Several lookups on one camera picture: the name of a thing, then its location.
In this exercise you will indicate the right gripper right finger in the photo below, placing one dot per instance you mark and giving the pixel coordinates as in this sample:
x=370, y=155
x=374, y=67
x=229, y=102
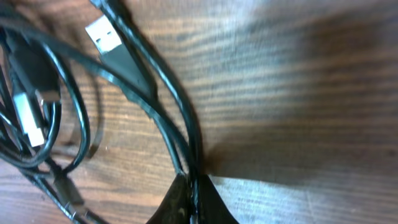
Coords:
x=211, y=208

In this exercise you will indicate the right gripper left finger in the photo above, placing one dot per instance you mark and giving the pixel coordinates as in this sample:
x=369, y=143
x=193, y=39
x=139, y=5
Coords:
x=174, y=207

